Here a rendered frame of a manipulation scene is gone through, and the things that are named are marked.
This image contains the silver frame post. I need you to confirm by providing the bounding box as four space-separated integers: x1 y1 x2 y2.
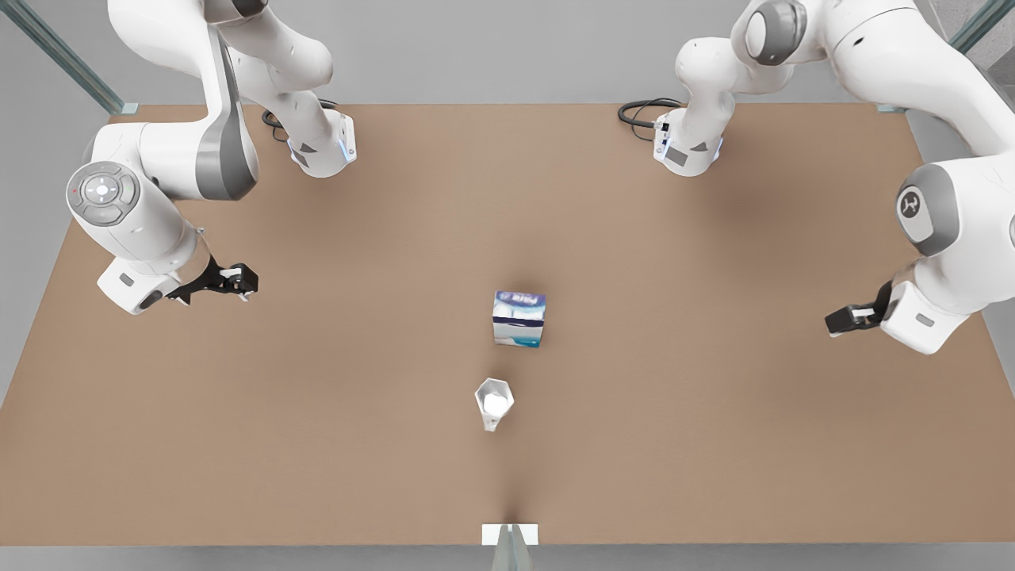
481 523 539 571
875 0 1015 114
0 0 140 117

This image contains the black cable loop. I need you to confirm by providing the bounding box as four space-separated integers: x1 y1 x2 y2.
618 98 684 143
261 98 339 144

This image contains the blue and white printed box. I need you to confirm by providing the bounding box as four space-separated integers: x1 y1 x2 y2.
492 289 548 350

